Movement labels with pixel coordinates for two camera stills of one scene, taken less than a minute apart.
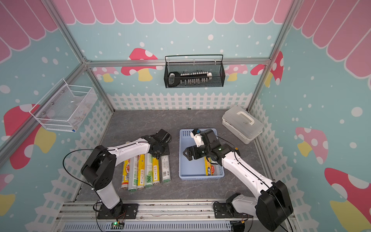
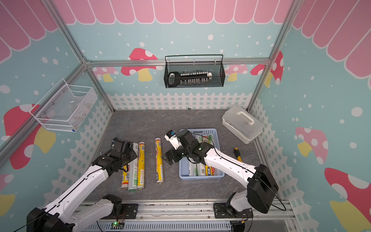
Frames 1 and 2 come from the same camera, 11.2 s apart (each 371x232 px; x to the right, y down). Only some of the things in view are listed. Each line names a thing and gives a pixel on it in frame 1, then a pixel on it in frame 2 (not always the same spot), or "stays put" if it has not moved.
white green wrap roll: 149,181 to 193,169
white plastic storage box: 242,124 stays put
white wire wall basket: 65,107 stays put
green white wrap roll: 133,174 stays put
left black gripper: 166,152 to 133,154
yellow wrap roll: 141,166 stays put
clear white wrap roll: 165,168 to 201,167
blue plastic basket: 194,169 stays put
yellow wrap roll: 126,166 stays put
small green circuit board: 117,225 stays put
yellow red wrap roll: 209,168 stays put
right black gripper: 195,155 to 173,152
